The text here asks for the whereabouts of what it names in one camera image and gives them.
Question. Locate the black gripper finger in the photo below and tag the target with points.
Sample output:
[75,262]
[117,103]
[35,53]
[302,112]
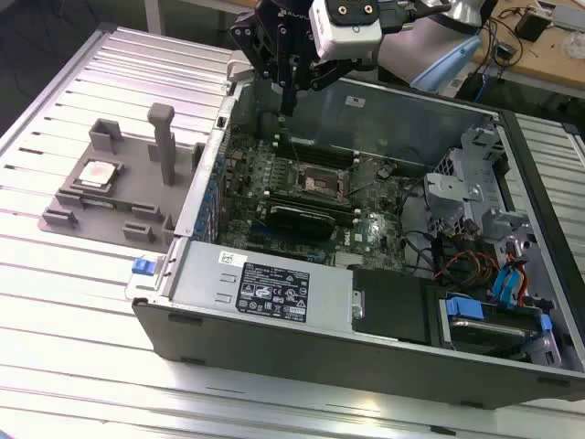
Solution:
[262,50]
[306,68]

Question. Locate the silver CPU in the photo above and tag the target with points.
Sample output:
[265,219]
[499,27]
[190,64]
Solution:
[97,174]

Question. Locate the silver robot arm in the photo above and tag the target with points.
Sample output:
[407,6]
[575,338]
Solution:
[397,55]

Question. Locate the CPU socket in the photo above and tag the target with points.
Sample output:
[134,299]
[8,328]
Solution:
[320,176]

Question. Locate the black RAM slot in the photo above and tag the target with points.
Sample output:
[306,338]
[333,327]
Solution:
[320,158]
[320,149]
[311,201]
[320,153]
[311,206]
[320,145]

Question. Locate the round coin battery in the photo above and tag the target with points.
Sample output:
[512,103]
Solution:
[385,172]

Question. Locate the black graphics card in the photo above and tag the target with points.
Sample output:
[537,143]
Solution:
[301,224]

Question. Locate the green motherboard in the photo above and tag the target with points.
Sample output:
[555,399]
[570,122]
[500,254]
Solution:
[379,228]

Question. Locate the grey parts rack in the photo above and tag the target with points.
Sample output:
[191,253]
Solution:
[137,183]

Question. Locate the silver metal drive cage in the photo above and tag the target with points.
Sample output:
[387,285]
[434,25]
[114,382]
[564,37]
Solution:
[450,187]

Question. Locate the small silver heat sink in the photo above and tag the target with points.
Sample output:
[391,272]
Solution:
[347,260]

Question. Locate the small black box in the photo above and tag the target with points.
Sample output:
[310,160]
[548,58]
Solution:
[532,25]

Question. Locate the grey power supply unit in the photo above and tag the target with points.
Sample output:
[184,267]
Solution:
[205,283]

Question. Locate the wooden desk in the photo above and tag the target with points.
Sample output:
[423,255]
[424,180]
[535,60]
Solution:
[548,59]

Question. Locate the blue case latch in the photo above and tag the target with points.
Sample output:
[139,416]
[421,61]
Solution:
[140,266]

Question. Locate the black optical drive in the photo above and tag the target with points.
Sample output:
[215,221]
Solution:
[393,302]

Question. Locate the hard disk in blue carrier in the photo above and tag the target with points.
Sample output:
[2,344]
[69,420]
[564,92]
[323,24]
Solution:
[466,308]

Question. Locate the dark grey PC case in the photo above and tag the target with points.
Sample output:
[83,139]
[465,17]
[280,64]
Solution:
[320,361]

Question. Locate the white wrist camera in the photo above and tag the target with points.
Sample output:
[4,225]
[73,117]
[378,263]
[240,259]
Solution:
[347,41]

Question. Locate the white table frame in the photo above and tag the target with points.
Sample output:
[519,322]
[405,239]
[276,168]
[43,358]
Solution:
[153,13]

